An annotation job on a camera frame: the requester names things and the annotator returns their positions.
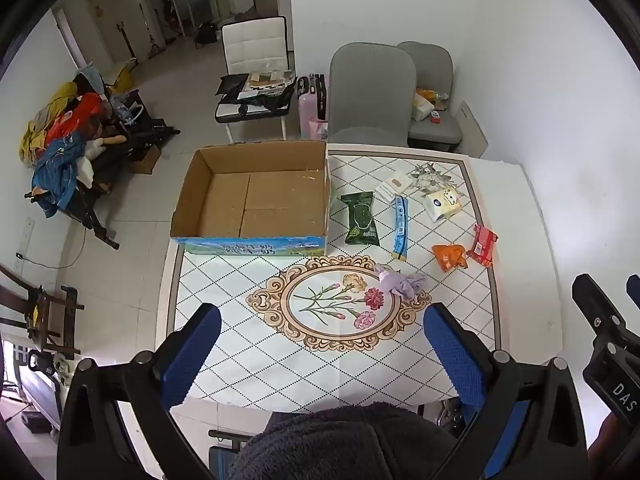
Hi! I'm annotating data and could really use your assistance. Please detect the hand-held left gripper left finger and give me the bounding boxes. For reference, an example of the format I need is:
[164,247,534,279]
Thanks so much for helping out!
[57,302,222,480]

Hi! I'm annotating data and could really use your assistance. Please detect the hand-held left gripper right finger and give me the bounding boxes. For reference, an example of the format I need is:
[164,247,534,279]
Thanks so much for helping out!
[423,302,590,480]

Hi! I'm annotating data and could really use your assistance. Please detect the purple cloth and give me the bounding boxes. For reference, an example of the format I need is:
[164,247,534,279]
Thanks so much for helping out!
[372,263,429,302]

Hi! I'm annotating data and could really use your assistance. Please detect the orange snack packet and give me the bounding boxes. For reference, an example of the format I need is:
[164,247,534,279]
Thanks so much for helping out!
[431,243,470,274]

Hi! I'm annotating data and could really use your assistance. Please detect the red snack packet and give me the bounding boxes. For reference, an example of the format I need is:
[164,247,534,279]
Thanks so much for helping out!
[467,224,500,266]

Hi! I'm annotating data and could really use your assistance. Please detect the blue long tube packet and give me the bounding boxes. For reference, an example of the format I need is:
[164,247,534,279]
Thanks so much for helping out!
[390,195,410,262]

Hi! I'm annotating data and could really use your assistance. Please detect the white yellow tissue pack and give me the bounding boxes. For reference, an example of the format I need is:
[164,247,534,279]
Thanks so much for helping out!
[423,187,462,224]

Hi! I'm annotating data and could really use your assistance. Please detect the dark green snack packet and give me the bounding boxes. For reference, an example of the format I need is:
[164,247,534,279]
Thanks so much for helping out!
[341,191,381,246]

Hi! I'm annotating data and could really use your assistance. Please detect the white packet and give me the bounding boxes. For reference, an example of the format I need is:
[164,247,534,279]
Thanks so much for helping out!
[375,171,419,205]

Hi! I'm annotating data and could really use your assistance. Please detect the patterned dining table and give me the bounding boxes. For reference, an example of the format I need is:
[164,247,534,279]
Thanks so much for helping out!
[155,142,572,413]

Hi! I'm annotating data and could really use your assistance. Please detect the person's dark fleece clothing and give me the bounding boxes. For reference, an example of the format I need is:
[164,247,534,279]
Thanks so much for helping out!
[234,402,465,480]

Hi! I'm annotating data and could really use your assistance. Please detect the dark wooden chair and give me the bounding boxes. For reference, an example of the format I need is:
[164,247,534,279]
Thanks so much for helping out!
[0,264,85,361]

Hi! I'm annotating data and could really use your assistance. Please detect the black metal rack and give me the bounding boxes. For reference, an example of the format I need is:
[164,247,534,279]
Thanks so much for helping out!
[25,109,181,251]

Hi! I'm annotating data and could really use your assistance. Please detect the small cardboard box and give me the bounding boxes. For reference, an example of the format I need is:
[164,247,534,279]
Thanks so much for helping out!
[127,143,162,175]

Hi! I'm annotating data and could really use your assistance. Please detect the white board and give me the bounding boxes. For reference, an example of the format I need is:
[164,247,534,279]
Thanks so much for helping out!
[454,100,489,160]

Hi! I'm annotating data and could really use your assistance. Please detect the cream plush toy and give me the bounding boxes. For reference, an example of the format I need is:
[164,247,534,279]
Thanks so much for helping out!
[81,134,129,184]

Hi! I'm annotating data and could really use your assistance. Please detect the blue cloth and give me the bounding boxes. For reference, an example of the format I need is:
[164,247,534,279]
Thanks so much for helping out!
[31,132,94,219]

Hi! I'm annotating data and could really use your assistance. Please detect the white snack bag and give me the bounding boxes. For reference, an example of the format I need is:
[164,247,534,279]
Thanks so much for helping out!
[411,91,435,121]

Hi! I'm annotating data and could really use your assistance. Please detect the black bag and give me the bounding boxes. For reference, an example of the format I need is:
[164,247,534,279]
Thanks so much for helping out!
[234,85,297,115]

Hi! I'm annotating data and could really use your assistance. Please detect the red cloth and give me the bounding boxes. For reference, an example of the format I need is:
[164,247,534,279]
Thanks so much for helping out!
[45,92,109,149]

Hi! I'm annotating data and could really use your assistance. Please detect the pink suitcase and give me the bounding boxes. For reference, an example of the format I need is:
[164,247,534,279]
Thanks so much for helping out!
[297,74,329,141]

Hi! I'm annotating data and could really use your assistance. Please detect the black folder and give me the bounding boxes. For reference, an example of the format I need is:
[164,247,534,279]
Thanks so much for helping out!
[215,74,251,97]

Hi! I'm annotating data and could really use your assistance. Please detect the yellow cloth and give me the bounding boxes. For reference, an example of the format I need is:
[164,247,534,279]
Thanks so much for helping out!
[19,81,79,164]

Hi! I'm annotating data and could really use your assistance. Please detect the large grey chair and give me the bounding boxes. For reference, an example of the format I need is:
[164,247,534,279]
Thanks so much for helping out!
[327,42,419,147]

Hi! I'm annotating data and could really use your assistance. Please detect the yellow bag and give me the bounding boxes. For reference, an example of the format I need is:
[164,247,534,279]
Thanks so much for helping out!
[112,62,136,92]

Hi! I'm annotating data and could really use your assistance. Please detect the stack of papers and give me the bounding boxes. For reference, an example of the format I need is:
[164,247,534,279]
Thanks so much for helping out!
[247,70,294,92]

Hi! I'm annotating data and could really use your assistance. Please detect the small grey chair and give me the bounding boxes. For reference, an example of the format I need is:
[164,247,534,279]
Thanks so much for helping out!
[397,41,464,152]

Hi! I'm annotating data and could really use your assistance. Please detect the white padded chair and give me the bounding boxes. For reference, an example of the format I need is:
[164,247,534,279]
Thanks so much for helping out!
[215,16,294,143]

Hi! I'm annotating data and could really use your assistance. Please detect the dark floor bag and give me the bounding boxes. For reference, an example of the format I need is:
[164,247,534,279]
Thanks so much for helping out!
[194,22,221,46]

